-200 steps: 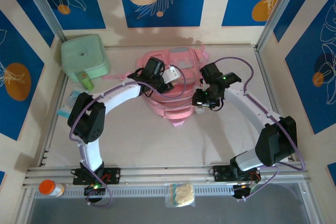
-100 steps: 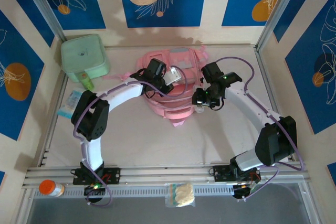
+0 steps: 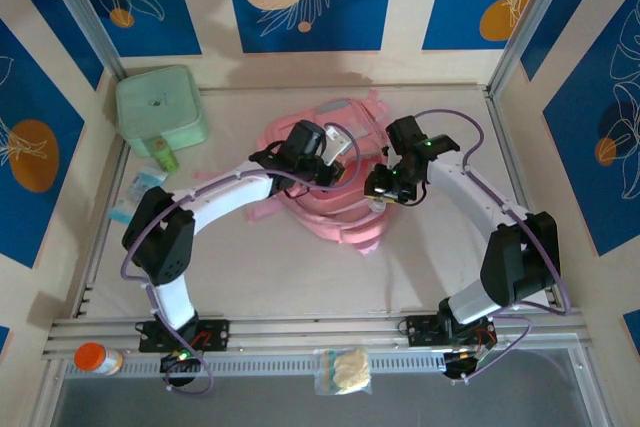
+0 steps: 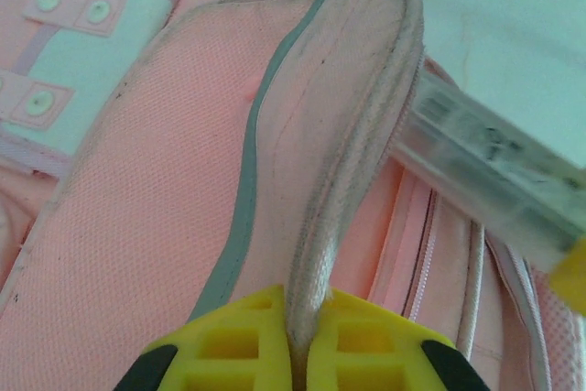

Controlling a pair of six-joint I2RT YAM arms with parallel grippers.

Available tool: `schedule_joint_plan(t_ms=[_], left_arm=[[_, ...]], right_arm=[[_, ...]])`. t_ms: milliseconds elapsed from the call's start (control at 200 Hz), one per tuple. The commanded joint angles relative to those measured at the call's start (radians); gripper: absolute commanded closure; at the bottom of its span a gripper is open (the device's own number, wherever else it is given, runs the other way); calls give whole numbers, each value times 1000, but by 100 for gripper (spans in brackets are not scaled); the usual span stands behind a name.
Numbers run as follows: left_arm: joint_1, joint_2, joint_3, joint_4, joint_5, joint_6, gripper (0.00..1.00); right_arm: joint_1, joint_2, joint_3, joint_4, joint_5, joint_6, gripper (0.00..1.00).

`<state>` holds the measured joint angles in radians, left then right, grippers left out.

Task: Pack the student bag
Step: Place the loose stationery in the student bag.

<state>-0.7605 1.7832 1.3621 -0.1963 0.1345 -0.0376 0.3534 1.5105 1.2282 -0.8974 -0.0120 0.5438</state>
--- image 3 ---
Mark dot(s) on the pink school backpack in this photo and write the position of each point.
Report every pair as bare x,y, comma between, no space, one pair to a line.
340,217

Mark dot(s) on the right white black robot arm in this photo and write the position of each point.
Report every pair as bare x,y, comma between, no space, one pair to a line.
515,257

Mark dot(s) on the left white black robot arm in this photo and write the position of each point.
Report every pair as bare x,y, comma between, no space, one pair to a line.
225,197

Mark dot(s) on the small green bottle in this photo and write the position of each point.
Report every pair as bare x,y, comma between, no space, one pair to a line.
166,157

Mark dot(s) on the mint green fabric pouch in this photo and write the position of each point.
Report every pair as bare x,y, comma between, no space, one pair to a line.
157,104

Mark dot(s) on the light blue tissue packet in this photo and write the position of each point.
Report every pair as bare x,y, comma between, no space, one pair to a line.
142,187

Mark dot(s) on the grey metal panel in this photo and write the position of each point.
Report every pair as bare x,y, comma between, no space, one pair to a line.
300,407

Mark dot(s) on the orange capped bottle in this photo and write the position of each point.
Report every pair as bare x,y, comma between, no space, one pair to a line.
95,358

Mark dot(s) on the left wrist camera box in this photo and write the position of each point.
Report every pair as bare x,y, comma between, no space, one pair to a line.
337,144

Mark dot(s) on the aluminium mounting rail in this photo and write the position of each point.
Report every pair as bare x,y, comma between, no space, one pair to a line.
320,334

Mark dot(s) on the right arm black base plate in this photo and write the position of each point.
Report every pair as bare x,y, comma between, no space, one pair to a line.
422,329

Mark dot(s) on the aluminium corner post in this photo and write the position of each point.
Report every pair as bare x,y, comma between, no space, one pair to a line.
84,12
536,12

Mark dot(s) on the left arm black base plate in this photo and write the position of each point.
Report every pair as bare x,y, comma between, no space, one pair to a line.
215,334

